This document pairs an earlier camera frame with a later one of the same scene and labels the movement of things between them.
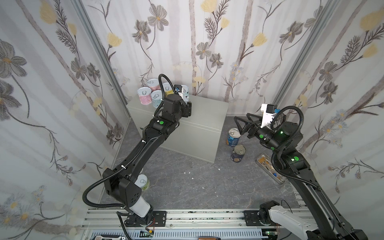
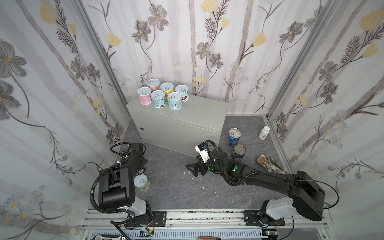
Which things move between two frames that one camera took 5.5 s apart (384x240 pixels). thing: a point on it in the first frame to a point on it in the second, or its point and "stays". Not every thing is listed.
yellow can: [167, 89] stays
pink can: [154, 84] stays
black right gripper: [253, 129] to [202, 167]
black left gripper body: [186, 108] to [140, 162]
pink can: [144, 93] stays
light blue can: [185, 96] stays
